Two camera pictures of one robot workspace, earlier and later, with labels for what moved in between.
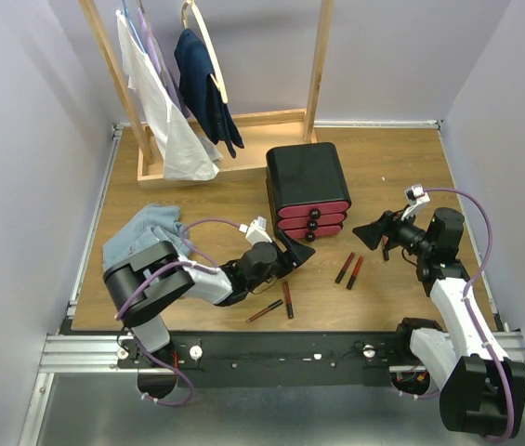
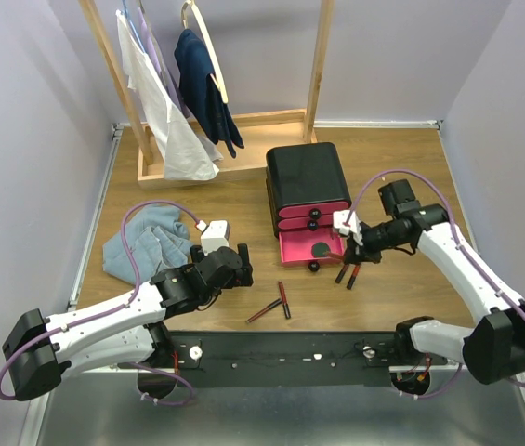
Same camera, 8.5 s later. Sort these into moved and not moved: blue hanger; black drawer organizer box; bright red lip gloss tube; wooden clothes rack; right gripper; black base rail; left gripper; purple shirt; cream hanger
Moved: black drawer organizer box; left gripper; right gripper
Not moved: purple shirt; black base rail; blue hanger; wooden clothes rack; cream hanger; bright red lip gloss tube
